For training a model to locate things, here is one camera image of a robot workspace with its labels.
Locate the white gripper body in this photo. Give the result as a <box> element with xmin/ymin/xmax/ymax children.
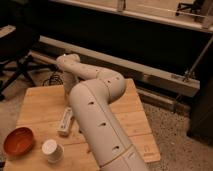
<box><xmin>63</xmin><ymin>72</ymin><xmax>79</xmax><ymax>101</ymax></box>

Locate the metal tripod stand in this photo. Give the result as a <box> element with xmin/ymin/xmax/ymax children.
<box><xmin>173</xmin><ymin>43</ymin><xmax>213</xmax><ymax>104</ymax></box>

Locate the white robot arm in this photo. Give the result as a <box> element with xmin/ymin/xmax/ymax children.
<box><xmin>56</xmin><ymin>54</ymin><xmax>149</xmax><ymax>171</ymax></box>

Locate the white paper cup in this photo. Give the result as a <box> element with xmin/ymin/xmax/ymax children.
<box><xmin>42</xmin><ymin>139</ymin><xmax>64</xmax><ymax>163</ymax></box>

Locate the black office chair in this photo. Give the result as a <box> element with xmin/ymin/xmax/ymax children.
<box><xmin>0</xmin><ymin>25</ymin><xmax>56</xmax><ymax>101</ymax></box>

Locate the red bowl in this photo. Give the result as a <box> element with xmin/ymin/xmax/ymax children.
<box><xmin>3</xmin><ymin>127</ymin><xmax>35</xmax><ymax>156</ymax></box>

